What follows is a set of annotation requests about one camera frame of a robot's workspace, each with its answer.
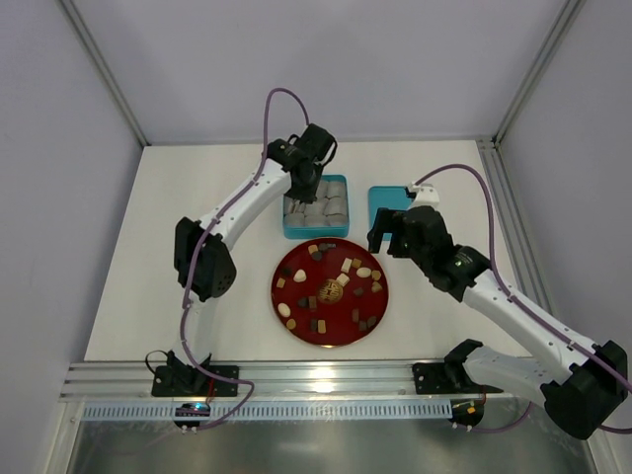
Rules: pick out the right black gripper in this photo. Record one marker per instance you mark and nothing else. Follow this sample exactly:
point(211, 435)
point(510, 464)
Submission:
point(395, 229)

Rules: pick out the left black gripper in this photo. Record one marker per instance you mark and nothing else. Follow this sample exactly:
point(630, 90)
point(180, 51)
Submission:
point(304, 191)

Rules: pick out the silver metal tongs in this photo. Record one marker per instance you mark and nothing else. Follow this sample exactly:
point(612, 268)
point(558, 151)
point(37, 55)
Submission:
point(300, 207)

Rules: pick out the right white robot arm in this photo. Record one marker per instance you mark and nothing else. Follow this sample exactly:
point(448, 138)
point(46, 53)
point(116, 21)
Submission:
point(578, 382)

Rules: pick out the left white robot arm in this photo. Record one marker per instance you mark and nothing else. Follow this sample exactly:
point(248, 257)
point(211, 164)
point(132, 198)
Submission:
point(202, 254)

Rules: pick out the white heart chocolate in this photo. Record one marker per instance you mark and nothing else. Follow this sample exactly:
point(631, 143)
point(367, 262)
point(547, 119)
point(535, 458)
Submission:
point(300, 276)

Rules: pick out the white oval swirl chocolate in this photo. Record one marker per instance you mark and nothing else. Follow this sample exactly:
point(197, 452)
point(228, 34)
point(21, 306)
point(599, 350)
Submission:
point(284, 310)

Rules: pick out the teal tin lid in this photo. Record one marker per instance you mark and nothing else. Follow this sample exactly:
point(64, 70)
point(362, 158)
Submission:
point(391, 197)

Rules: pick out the teal square tin box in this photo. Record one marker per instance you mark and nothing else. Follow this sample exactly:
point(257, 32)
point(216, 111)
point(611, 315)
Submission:
point(328, 216)

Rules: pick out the red round lacquer plate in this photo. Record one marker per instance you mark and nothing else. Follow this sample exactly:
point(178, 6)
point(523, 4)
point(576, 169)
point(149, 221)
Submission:
point(351, 312)

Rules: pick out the slotted cable duct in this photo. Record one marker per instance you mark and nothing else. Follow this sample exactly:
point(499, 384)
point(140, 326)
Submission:
point(274, 410)

